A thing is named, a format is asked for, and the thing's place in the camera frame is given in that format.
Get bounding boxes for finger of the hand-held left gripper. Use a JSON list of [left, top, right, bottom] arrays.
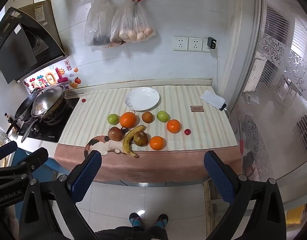
[[0, 141, 18, 168], [17, 147, 49, 179]]

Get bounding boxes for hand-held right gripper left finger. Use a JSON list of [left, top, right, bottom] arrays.
[[18, 150, 103, 240]]

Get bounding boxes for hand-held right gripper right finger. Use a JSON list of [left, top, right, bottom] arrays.
[[204, 151, 286, 240]]

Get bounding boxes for reddish brown apple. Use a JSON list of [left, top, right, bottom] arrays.
[[133, 131, 148, 147], [108, 127, 123, 141], [142, 111, 154, 124]]

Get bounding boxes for large orange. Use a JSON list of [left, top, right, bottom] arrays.
[[119, 112, 137, 128]]

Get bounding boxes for small orange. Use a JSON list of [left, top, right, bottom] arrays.
[[167, 119, 181, 134], [149, 136, 165, 151]]

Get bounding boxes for white plate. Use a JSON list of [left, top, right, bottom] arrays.
[[124, 87, 160, 112]]

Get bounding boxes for steel wok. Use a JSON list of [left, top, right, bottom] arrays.
[[20, 85, 68, 143]]

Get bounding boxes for black frying pan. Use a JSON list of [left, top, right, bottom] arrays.
[[6, 94, 44, 135]]

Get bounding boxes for spotted yellow banana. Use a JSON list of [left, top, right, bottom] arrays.
[[122, 124, 146, 158]]

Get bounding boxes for glass pot lid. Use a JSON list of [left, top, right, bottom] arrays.
[[31, 85, 65, 118]]

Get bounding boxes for striped cat print tablecloth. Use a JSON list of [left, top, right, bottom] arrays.
[[54, 84, 243, 183]]

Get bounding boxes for blue slipper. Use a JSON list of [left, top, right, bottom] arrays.
[[153, 214, 168, 228], [129, 212, 144, 228]]

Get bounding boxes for person's dark trousers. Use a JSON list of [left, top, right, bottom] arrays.
[[95, 226, 169, 240]]

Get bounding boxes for white folded paper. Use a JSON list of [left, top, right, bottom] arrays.
[[199, 89, 226, 110]]

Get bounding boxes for black range hood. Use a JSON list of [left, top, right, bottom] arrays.
[[0, 0, 69, 84]]

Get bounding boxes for frosted floral glass door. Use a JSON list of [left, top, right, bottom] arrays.
[[231, 0, 307, 205]]

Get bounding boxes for clear plastic bag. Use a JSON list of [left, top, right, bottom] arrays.
[[82, 0, 116, 47]]

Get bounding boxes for plastic bag of eggs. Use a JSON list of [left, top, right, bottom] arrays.
[[110, 0, 156, 43]]

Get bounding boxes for red scissors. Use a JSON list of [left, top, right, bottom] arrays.
[[126, 0, 148, 18]]

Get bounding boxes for colourful wall stickers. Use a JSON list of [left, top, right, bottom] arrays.
[[23, 60, 82, 93]]

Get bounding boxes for white wall socket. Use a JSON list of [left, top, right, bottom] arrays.
[[172, 36, 188, 52], [188, 37, 203, 52]]

